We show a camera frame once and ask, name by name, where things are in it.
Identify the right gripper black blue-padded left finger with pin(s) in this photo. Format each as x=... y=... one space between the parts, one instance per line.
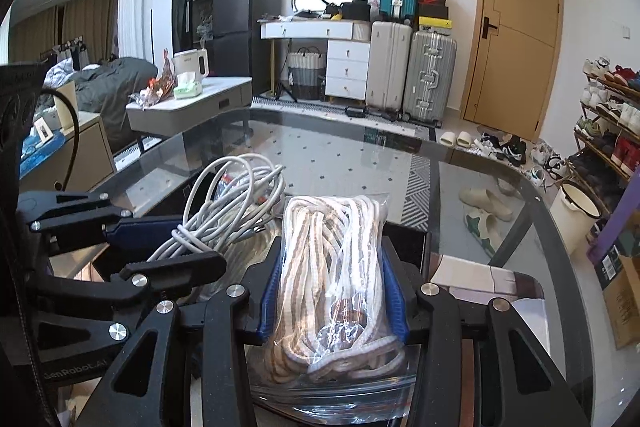
x=149 y=382

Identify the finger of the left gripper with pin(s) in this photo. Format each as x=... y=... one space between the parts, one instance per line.
x=69 y=221
x=75 y=310

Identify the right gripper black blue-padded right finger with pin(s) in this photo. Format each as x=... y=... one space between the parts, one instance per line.
x=480 y=362

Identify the black cardboard storage box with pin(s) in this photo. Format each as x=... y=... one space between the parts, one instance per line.
x=330 y=318

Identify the red white wipes pack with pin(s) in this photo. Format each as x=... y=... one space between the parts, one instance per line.
x=233 y=186

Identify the beige paper cup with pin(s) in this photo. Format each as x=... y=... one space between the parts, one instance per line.
x=66 y=105

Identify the brown cardboard box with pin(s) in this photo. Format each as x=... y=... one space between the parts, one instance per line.
x=619 y=280

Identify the white plastic bucket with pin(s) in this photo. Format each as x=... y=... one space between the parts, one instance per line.
x=574 y=213

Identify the green tissue pack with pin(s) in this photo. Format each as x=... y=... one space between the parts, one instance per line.
x=188 y=85

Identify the grey low side table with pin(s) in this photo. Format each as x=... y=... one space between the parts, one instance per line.
x=172 y=117

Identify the white electric kettle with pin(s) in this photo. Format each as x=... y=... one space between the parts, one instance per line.
x=195 y=60

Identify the wooden shoe rack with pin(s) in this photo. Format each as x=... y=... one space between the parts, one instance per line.
x=607 y=139

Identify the striped woven basket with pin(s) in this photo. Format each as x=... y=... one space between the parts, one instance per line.
x=306 y=66

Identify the black refrigerator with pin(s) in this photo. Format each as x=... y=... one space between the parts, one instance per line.
x=238 y=50

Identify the silver aluminium suitcase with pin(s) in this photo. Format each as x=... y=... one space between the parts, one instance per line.
x=429 y=76

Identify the white drawer desk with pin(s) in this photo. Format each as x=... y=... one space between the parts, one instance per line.
x=345 y=43

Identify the wooden door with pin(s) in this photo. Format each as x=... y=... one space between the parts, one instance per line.
x=515 y=52

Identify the white suitcase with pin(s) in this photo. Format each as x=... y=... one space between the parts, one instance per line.
x=388 y=61

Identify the stacked shoe boxes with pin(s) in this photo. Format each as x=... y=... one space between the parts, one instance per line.
x=433 y=14

